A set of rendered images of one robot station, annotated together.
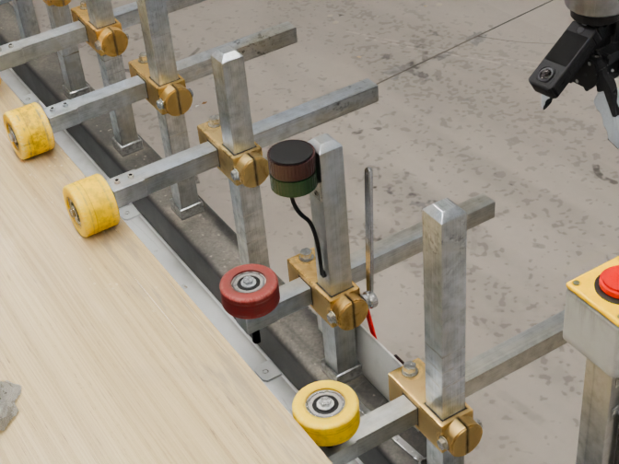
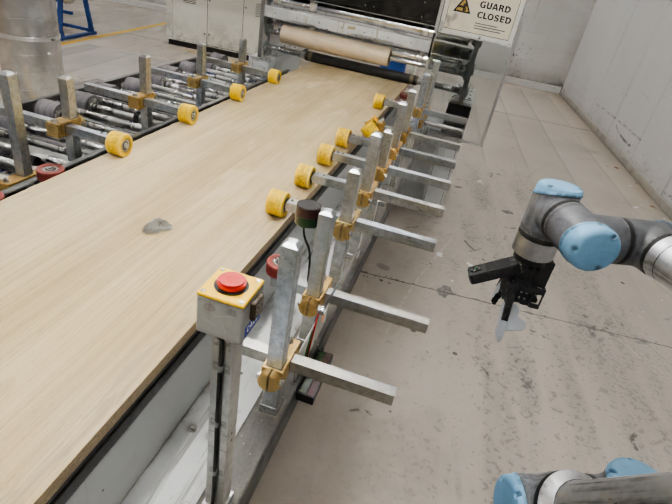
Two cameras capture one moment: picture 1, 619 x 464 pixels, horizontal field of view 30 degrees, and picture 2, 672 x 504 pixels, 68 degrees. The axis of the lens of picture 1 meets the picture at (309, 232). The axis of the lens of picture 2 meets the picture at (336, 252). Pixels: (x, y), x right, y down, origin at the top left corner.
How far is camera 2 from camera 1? 0.89 m
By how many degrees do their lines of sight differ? 33
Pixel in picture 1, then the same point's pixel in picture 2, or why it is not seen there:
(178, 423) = (182, 274)
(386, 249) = (356, 301)
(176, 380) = (206, 264)
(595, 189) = (621, 442)
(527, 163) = (598, 403)
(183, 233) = not seen: hidden behind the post
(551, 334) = (364, 385)
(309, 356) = not seen: hidden behind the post
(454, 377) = (276, 345)
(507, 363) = (330, 376)
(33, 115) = (306, 169)
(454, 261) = (285, 274)
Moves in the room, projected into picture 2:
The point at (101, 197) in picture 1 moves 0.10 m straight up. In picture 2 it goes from (278, 199) to (281, 168)
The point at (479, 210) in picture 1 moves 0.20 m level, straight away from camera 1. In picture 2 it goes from (416, 322) to (468, 303)
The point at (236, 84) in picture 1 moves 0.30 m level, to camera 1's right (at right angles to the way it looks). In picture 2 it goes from (351, 186) to (439, 234)
